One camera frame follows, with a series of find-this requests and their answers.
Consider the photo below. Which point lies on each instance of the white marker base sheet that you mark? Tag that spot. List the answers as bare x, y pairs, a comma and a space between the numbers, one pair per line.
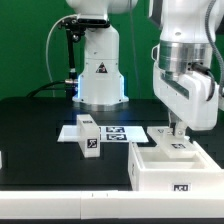
123, 134

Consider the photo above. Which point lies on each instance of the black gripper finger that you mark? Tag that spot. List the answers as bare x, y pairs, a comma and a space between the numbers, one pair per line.
177, 125

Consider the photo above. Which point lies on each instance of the long white door panel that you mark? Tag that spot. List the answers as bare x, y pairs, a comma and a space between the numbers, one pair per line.
172, 146

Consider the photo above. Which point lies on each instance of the white front fence bar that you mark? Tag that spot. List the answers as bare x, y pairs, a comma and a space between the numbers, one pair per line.
109, 205

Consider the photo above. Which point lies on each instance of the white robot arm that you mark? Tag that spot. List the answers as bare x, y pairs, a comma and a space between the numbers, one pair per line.
179, 37

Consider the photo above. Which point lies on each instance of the white cabinet body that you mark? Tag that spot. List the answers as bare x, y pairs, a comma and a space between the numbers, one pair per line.
152, 169

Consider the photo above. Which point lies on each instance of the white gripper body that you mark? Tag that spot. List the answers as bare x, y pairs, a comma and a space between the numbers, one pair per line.
188, 98

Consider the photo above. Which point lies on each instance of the white cabinet top block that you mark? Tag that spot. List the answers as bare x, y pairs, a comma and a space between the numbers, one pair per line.
88, 136

